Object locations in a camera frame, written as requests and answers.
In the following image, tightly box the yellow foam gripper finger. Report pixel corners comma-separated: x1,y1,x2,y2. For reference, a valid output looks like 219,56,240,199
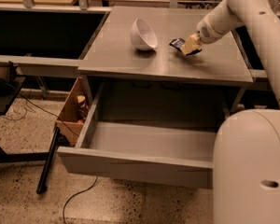
181,34,202,55

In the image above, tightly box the dark blue snack bar wrapper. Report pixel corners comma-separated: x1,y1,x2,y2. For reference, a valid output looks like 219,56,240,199
170,38,202,56

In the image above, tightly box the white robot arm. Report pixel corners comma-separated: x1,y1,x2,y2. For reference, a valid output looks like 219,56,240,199
181,0,280,224

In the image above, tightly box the grey open top drawer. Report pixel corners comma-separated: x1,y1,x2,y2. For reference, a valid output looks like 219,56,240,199
58,81,224,189

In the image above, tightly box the white ceramic bowl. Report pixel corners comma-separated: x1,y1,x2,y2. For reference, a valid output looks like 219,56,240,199
130,18,158,51

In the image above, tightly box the grey metal cabinet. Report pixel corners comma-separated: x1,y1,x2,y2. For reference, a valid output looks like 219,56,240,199
77,6,254,117

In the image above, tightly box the brown cardboard box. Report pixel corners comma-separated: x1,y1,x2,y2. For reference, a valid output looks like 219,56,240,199
55,77,90,147

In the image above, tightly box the dark side tray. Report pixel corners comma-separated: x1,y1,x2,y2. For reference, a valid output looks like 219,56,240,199
0,62,25,115

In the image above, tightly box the black floor cable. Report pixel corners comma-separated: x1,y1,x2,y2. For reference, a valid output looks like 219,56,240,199
62,175,99,224

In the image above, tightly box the grey metal rail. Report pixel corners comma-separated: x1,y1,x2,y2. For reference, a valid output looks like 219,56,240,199
0,55,80,78

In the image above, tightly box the black table leg frame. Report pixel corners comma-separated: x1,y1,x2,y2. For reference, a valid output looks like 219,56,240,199
0,128,61,194

